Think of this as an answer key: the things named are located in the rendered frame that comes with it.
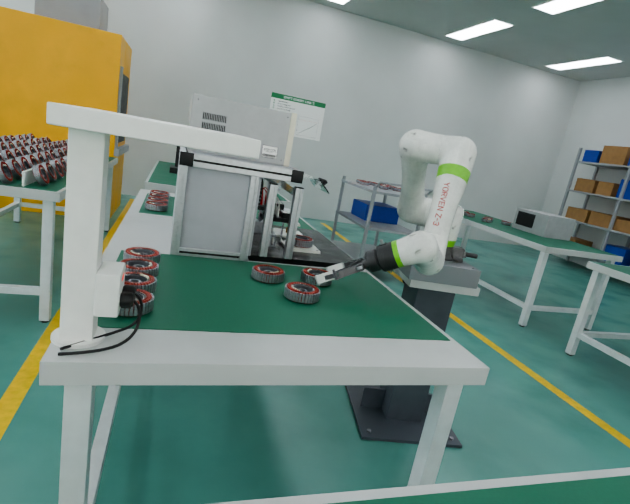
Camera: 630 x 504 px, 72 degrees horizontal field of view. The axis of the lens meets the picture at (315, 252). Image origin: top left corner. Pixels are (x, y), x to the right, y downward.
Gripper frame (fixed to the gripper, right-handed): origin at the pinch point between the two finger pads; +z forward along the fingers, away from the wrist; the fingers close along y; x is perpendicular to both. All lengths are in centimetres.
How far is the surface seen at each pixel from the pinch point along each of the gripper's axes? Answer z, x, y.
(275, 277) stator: 11.5, -5.6, 14.6
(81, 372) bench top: 23, -7, 84
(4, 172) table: 151, -90, -22
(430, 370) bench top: -32, 24, 41
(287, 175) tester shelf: 4.3, -38.0, -8.2
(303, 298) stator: 0.0, 1.6, 25.1
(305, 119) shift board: 139, -174, -552
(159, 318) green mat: 23, -9, 60
